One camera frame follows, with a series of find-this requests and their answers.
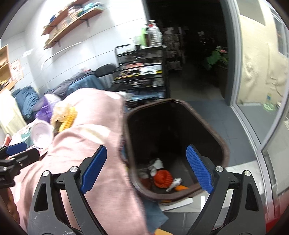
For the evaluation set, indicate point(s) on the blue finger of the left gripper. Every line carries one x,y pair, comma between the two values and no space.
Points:
16,148

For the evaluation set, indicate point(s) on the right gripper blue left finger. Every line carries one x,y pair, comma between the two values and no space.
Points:
90,168

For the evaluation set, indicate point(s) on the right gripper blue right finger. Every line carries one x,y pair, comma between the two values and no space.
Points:
203,174

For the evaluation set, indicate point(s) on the purple plastic bag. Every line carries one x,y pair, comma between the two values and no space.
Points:
44,107

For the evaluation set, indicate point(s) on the yellow corrugated trash piece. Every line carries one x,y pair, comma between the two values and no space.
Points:
63,116

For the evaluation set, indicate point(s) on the dark brown trash bin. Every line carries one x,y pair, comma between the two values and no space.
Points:
163,130

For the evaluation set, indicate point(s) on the orange ball in bin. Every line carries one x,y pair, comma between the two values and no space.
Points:
163,179

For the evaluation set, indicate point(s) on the blue towel pile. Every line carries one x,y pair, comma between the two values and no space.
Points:
26,98

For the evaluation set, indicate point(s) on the wooden cabinet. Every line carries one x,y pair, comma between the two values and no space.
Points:
6,78

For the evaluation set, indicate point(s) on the blue covered massage bed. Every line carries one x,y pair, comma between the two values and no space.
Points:
85,79

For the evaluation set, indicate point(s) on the black round stool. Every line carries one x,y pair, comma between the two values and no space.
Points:
105,70

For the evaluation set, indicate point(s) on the potted green plant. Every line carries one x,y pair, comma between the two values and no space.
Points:
218,57

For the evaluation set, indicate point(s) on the green bottle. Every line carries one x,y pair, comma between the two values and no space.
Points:
142,37

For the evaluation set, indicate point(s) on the clear ribbed bottle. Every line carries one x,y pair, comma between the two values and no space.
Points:
154,34

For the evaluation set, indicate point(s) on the black wire shelf cart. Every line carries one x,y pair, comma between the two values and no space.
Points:
140,76

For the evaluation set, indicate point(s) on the wooden wall shelves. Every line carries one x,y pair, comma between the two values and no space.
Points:
67,19

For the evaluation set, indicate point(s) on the grey door frame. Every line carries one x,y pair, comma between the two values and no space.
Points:
234,42

